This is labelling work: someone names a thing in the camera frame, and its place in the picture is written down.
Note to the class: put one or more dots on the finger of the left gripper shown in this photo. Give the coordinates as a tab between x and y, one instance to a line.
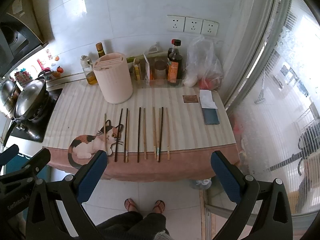
8	154
32	164

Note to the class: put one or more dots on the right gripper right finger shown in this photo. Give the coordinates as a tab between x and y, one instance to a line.
274	220

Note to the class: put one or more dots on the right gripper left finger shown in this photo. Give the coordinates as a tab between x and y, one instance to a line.
44	220

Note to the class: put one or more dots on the light chopstick blue tip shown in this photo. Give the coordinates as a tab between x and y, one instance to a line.
158	133

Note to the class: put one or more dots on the black chopstick group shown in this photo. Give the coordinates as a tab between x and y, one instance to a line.
161	111

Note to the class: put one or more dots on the wooden chopstick group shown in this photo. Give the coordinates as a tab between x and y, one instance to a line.
154	132

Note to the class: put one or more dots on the black induction cooker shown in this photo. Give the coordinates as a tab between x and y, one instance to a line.
35	127

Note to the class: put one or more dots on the steel wok lid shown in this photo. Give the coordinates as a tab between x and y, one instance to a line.
30	99

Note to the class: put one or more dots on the steel kettle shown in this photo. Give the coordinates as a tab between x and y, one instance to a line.
9	95

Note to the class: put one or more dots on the cat shaped mat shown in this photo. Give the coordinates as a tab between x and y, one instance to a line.
85	146

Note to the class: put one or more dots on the person dark trousers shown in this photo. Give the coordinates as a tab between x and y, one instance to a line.
132	225

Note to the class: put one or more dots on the person left foot sandal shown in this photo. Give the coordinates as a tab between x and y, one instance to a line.
130	205

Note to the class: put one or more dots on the person foot sandal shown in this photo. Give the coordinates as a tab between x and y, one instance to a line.
130	205
159	207

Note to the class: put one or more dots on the oil bottle with white cap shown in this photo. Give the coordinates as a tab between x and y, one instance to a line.
87	67

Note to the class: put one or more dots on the person right foot sandal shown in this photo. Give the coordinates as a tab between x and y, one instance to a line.
159	207

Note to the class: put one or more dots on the range hood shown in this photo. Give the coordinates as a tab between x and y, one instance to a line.
21	37

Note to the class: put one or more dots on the blue cloth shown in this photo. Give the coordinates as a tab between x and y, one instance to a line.
210	116

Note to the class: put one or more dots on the pink utensil holder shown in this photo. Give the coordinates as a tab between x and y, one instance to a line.
113	77

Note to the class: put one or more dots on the dark sauce bottle brown cap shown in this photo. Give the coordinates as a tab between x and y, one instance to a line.
100	49

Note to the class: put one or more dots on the striped tablecloth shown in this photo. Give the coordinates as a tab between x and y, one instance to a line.
164	136

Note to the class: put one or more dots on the white folded paper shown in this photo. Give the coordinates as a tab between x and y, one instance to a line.
206	99

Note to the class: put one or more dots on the clear seasoning tray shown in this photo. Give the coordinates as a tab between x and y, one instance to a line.
156	84

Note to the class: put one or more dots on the small brown card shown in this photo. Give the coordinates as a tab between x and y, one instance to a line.
190	99

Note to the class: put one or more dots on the clear plastic bag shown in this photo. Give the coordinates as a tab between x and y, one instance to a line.
202	65

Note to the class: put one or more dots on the glass jar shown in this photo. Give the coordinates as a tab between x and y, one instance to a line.
160	70

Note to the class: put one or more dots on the soy sauce bottle red cap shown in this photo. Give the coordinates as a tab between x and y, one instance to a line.
174	63

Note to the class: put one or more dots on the right wall socket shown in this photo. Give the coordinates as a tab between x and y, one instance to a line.
209	28

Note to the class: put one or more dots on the wall socket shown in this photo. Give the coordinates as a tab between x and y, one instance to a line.
193	25
209	28
175	23

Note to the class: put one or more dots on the left wall socket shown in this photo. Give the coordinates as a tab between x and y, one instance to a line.
175	23

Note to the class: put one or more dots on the middle wall socket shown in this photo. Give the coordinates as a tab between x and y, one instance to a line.
193	25

